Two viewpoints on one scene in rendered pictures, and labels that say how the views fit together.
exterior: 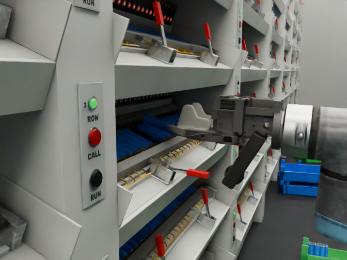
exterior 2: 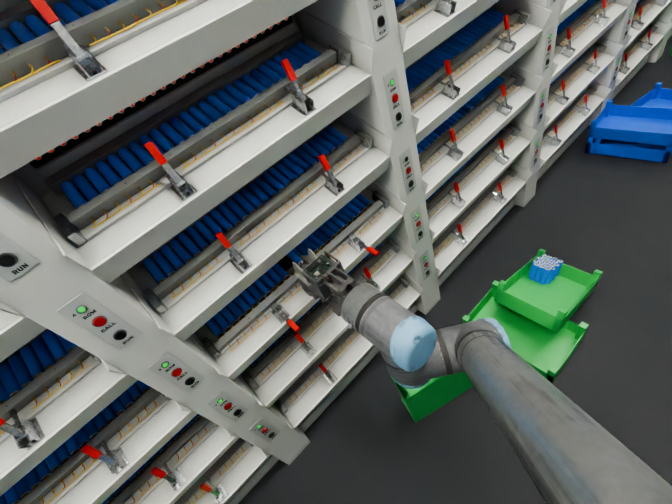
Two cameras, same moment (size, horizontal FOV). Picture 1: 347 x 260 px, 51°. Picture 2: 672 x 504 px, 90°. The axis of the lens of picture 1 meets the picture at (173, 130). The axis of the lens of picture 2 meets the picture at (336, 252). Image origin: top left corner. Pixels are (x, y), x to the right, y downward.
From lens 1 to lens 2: 73 cm
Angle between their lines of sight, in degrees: 51
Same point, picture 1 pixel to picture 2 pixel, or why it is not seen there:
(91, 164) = (182, 379)
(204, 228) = not seen: hidden behind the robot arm
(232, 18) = (376, 103)
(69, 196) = (175, 395)
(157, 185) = (273, 325)
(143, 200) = (254, 346)
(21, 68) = (110, 390)
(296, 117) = (347, 312)
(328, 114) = (367, 320)
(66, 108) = (147, 379)
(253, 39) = not seen: outside the picture
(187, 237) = not seen: hidden behind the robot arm
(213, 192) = (396, 249)
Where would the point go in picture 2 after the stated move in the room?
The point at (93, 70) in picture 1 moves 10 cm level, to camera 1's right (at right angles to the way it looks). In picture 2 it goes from (157, 353) to (191, 370)
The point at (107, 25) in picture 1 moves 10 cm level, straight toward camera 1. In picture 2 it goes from (153, 329) to (114, 386)
